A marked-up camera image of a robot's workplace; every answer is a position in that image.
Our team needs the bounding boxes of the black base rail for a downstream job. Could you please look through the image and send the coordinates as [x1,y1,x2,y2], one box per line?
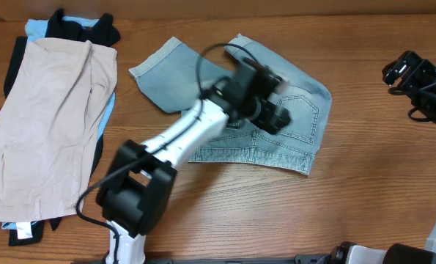
[70,253,336,264]

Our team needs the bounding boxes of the light blue denim shorts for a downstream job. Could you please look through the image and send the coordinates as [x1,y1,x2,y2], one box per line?
[129,34,332,175]

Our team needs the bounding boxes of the beige khaki shorts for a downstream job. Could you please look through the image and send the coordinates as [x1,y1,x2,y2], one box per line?
[0,38,117,222]

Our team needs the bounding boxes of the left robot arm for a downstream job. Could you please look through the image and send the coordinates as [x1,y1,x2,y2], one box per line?
[96,59,291,263]

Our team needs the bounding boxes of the light blue shirt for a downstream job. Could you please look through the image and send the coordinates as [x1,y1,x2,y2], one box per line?
[1,16,116,240]

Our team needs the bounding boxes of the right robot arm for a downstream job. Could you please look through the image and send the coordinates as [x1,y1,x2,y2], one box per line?
[294,51,436,263]

